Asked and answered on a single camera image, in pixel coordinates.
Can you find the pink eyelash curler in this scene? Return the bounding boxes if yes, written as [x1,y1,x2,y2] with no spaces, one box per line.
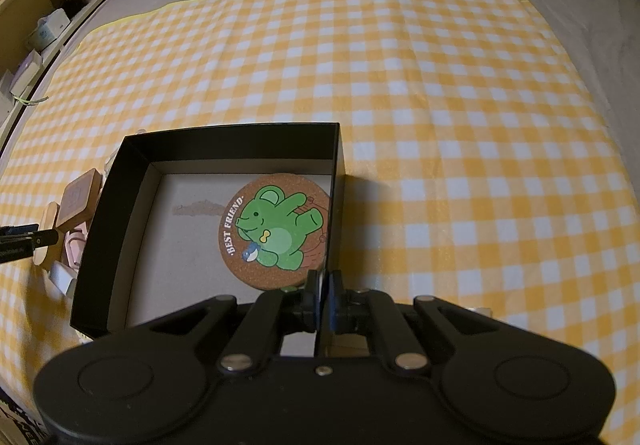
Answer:
[61,222,94,272]

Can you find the rectangular wooden block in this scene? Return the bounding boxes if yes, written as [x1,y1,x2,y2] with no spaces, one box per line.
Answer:
[56,168,106,231]

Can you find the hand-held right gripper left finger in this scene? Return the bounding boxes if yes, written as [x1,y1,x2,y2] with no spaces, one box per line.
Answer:
[142,269,325,373]

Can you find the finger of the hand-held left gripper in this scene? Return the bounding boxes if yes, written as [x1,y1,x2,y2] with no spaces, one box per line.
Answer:
[0,222,64,267]

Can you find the white box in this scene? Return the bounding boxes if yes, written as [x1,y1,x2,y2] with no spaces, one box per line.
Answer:
[27,9,71,51]

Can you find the black cardboard box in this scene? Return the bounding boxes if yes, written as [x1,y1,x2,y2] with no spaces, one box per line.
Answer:
[69,122,347,358]

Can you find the yellow white checked cloth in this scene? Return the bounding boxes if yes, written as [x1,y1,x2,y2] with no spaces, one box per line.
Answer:
[0,0,640,426]

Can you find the cork coaster with green bear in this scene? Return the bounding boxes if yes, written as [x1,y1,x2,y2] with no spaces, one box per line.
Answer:
[216,175,332,291]

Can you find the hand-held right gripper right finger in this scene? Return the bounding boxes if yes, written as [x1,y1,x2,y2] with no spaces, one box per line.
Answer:
[326,269,501,372]

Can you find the white charger plug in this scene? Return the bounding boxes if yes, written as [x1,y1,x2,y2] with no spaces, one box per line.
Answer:
[50,262,79,299]

